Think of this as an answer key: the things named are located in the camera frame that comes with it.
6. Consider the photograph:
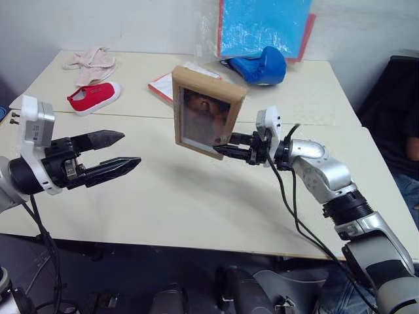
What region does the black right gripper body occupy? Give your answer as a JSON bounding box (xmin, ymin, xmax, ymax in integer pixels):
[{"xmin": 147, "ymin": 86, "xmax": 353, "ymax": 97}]
[{"xmin": 245, "ymin": 128, "xmax": 273, "ymax": 167}]

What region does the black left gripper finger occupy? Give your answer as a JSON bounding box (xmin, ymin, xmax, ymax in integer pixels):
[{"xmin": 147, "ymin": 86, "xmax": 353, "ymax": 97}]
[
  {"xmin": 71, "ymin": 130, "xmax": 126, "ymax": 154},
  {"xmin": 81, "ymin": 156, "xmax": 143, "ymax": 189}
]

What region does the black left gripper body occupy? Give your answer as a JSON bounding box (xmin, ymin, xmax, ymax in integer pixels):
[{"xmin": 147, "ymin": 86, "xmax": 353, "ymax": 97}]
[{"xmin": 41, "ymin": 135, "xmax": 88, "ymax": 191}]

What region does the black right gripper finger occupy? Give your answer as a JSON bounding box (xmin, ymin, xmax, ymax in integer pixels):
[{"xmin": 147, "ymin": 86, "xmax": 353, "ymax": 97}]
[
  {"xmin": 212, "ymin": 145, "xmax": 252, "ymax": 160},
  {"xmin": 228, "ymin": 132, "xmax": 254, "ymax": 147}
]

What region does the wooden picture frame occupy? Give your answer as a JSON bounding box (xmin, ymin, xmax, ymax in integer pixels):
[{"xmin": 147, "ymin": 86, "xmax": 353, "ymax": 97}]
[{"xmin": 172, "ymin": 65, "xmax": 247, "ymax": 161}]

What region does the red canvas shoe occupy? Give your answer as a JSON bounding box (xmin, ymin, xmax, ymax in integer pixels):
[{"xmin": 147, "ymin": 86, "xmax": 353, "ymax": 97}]
[{"xmin": 66, "ymin": 81, "xmax": 122, "ymax": 117}]

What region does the blue padded glove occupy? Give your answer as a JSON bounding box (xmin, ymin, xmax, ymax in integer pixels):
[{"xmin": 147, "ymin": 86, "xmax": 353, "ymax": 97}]
[{"xmin": 221, "ymin": 45, "xmax": 288, "ymax": 88}]

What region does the pink crumpled cloth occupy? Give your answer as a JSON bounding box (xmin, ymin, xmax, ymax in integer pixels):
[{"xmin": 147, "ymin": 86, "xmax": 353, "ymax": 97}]
[{"xmin": 62, "ymin": 46, "xmax": 118, "ymax": 88}]

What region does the red and white booklet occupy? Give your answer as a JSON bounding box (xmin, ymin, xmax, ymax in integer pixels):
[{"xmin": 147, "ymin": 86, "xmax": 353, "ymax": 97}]
[{"xmin": 147, "ymin": 61, "xmax": 224, "ymax": 106}]

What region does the blue board in plastic wrap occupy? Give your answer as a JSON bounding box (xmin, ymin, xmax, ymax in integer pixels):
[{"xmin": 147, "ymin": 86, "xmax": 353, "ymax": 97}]
[{"xmin": 217, "ymin": 0, "xmax": 312, "ymax": 59}]

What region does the red flat board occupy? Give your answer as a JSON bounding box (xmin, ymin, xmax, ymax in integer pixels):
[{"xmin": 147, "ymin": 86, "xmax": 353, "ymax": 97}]
[{"xmin": 285, "ymin": 12, "xmax": 317, "ymax": 63}]

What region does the dark rounded robot housing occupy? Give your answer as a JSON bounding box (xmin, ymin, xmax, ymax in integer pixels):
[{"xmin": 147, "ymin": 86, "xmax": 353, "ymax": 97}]
[
  {"xmin": 214, "ymin": 265, "xmax": 276, "ymax": 314},
  {"xmin": 151, "ymin": 283, "xmax": 191, "ymax": 314}
]

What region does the seated person in jeans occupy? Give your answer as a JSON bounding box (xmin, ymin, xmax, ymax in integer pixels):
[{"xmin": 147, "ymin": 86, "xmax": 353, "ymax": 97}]
[{"xmin": 389, "ymin": 130, "xmax": 419, "ymax": 212}]

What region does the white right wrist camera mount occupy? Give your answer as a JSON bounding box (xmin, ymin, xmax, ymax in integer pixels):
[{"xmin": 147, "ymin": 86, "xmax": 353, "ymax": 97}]
[{"xmin": 255, "ymin": 105, "xmax": 283, "ymax": 168}]

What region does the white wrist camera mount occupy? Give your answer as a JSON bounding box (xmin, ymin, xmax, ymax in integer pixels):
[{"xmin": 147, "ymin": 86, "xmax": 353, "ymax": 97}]
[
  {"xmin": 16, "ymin": 94, "xmax": 64, "ymax": 196},
  {"xmin": 255, "ymin": 105, "xmax": 283, "ymax": 168}
]

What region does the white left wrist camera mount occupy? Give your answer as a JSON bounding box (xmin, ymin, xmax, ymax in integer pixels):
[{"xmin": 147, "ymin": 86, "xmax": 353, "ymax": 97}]
[{"xmin": 16, "ymin": 94, "xmax": 64, "ymax": 196}]

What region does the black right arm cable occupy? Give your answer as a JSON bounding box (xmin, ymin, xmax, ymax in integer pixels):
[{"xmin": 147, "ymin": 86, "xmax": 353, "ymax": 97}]
[{"xmin": 265, "ymin": 123, "xmax": 382, "ymax": 311}]

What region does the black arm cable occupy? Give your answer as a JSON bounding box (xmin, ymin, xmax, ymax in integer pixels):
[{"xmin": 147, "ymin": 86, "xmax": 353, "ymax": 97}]
[
  {"xmin": 18, "ymin": 192, "xmax": 64, "ymax": 314},
  {"xmin": 265, "ymin": 123, "xmax": 382, "ymax": 311}
]

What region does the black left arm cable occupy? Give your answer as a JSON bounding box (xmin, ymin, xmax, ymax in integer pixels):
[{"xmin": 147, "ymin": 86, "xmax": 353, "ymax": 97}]
[{"xmin": 18, "ymin": 192, "xmax": 64, "ymax": 314}]

